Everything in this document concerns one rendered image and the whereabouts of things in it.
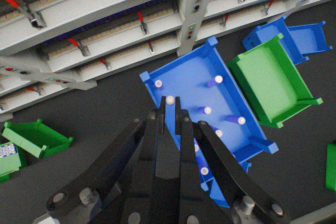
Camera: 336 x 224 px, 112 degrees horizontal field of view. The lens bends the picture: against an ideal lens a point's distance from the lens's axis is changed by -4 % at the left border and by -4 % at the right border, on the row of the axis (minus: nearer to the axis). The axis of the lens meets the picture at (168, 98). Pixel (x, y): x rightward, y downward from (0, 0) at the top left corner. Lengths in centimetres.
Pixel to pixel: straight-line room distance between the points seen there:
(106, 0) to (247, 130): 53
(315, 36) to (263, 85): 84
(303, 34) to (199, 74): 110
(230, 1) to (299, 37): 76
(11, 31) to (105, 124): 64
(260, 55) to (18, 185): 172
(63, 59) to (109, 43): 21
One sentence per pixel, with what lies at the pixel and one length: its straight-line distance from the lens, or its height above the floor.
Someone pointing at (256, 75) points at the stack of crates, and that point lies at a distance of 64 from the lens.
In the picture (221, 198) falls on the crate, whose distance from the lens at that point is 108.
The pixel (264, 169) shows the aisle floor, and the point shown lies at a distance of 112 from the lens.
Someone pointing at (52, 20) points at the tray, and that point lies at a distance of 50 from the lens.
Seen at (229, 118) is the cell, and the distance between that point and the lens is 37.
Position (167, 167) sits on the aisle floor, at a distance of 93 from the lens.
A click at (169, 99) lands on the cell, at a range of 21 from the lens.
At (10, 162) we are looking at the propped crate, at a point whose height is 4.
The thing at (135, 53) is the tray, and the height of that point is 16.
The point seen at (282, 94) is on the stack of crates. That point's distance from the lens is 70.
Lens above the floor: 84
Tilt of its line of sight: 86 degrees down
